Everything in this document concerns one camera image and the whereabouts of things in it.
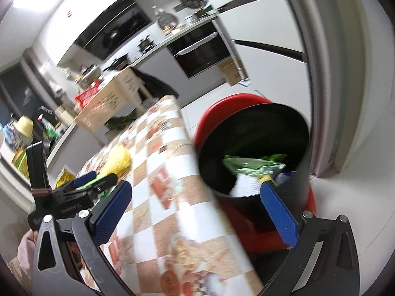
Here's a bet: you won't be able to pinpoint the yellow foam fruit net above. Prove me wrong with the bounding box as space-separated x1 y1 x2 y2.
100 145 133 176

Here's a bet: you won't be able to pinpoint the green leafy vegetables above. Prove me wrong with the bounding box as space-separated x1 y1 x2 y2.
105 109 139 130

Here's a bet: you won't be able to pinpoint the yellow colander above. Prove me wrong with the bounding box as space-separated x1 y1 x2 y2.
12 115 34 138

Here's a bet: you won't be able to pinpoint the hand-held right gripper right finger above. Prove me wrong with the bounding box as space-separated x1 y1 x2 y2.
256 180 360 296

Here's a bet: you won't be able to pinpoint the cardboard box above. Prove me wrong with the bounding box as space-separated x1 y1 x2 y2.
217 58 249 87

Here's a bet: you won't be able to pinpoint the black cooking pot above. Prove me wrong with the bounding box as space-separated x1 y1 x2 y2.
137 35 153 53

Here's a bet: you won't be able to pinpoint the round metal steamer plate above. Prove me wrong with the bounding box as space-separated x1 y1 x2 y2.
157 9 178 28

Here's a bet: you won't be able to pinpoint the white knife block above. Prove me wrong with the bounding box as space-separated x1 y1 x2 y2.
56 105 75 124

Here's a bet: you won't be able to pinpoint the patterned checked tablecloth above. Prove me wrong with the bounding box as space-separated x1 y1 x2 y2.
74 95 266 296

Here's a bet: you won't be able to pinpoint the black wok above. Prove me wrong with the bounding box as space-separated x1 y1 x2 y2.
103 55 128 71

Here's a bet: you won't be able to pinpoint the black built-in oven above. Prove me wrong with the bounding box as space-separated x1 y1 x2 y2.
166 21 235 79

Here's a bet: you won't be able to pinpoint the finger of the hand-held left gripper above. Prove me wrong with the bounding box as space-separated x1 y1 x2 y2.
89 173 119 196
63 170 98 191

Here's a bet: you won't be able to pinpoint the person's left forearm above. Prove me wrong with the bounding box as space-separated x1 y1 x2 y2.
8 228 40 287

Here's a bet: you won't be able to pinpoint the red plastic stool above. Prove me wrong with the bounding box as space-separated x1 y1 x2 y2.
194 93 317 253

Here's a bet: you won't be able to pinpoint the black trash bin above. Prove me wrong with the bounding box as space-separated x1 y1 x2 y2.
197 102 310 241

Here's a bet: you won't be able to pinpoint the black range hood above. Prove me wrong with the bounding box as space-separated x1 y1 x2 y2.
74 0 152 60

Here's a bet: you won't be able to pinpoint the grey sliding door frame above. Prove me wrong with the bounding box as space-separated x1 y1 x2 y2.
278 0 343 176

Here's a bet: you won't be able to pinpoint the green plastic basket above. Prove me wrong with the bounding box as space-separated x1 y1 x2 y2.
12 148 30 176

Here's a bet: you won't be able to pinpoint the green white packet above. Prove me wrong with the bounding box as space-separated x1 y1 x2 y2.
222 154 287 179

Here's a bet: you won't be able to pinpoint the red plastic basket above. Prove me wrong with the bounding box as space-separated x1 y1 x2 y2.
74 86 101 105

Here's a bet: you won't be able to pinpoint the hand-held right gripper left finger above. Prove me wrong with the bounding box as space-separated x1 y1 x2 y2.
32 180 136 296

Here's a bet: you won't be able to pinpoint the gold foil packet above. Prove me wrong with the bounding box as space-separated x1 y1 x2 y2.
56 167 76 188

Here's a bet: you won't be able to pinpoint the white refrigerator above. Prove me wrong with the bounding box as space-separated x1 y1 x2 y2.
213 0 309 81

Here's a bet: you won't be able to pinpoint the black cloth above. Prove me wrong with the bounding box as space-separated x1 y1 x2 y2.
133 68 179 101

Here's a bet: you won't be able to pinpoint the black kitchen faucet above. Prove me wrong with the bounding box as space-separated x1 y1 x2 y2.
34 106 54 136

